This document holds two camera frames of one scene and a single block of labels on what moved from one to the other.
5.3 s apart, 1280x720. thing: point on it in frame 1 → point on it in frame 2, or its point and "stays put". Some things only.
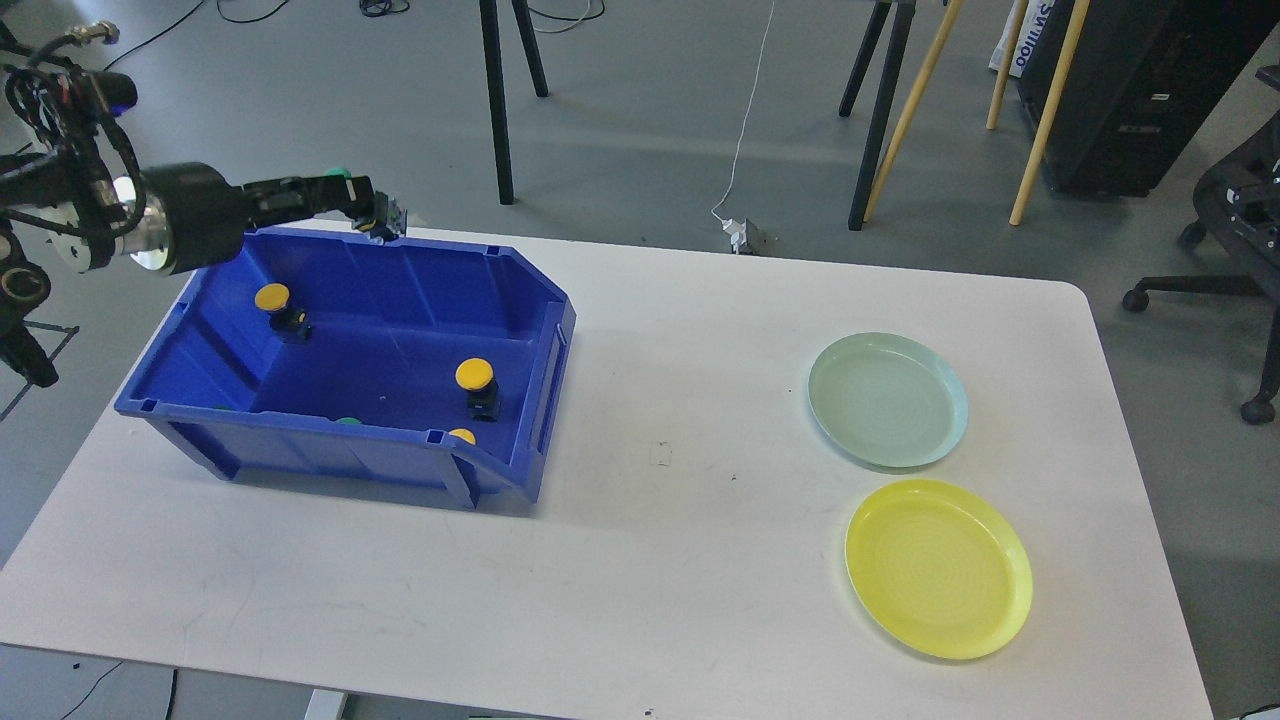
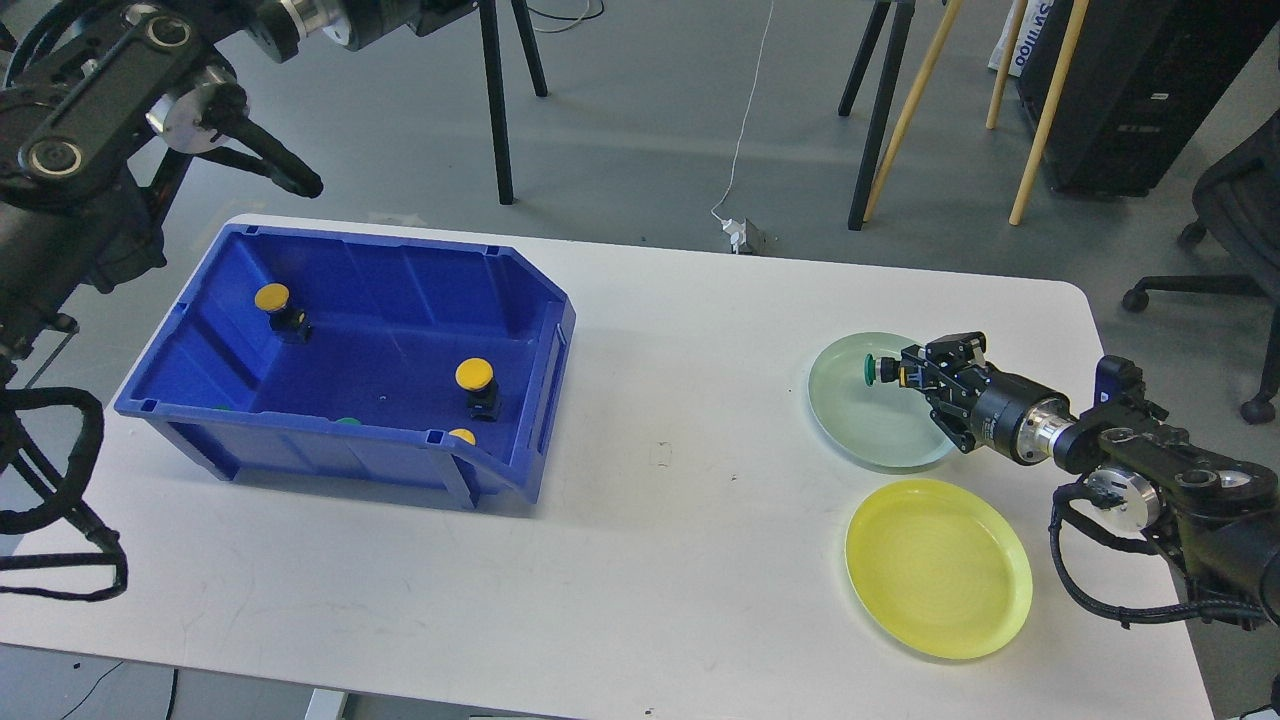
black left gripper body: (209, 215) → (279, 26)
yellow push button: (475, 375) stays put
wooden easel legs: (1021, 202) stays put
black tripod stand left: (492, 40) stays put
